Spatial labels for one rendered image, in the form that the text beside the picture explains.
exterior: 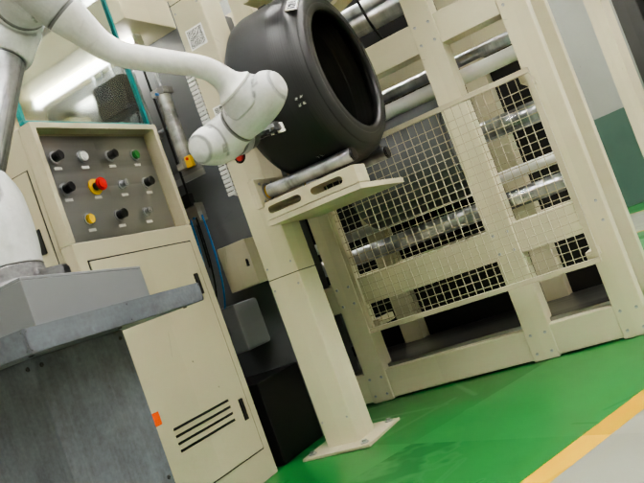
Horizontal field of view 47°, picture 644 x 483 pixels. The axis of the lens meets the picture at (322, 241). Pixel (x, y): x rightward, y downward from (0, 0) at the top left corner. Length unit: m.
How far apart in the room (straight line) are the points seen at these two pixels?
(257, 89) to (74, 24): 0.44
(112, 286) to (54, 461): 0.34
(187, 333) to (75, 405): 1.06
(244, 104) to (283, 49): 0.53
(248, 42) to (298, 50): 0.18
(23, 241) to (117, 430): 0.40
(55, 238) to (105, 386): 0.86
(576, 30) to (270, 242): 9.94
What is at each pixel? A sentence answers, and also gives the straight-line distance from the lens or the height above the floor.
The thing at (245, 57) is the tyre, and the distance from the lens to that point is 2.37.
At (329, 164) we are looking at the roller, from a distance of 2.36.
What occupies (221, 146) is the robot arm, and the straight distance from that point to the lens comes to 1.85.
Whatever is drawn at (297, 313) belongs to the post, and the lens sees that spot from 2.57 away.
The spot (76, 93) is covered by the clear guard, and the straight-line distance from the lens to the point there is 2.52.
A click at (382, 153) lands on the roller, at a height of 0.90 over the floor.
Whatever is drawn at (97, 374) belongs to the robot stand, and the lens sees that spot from 1.47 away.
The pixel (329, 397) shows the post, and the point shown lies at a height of 0.18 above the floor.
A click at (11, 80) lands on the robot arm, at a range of 1.92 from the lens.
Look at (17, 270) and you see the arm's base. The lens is 1.49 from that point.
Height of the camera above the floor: 0.57
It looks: 3 degrees up
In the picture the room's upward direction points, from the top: 20 degrees counter-clockwise
